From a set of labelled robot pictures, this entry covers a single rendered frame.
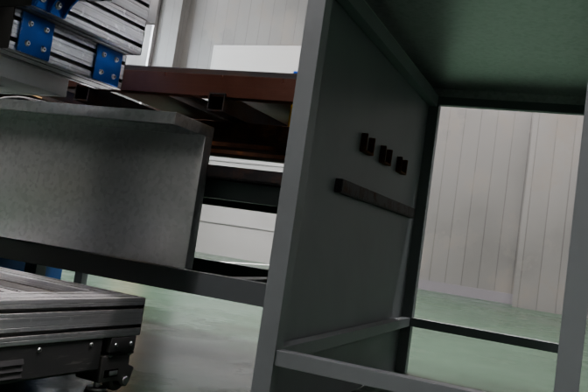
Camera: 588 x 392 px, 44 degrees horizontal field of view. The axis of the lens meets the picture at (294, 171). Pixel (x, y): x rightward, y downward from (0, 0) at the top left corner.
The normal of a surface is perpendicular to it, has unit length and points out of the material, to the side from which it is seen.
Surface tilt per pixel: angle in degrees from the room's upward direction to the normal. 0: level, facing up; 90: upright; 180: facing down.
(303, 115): 90
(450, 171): 90
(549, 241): 90
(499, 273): 90
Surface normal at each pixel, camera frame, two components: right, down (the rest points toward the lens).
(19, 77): 0.88, 0.09
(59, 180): -0.36, -0.14
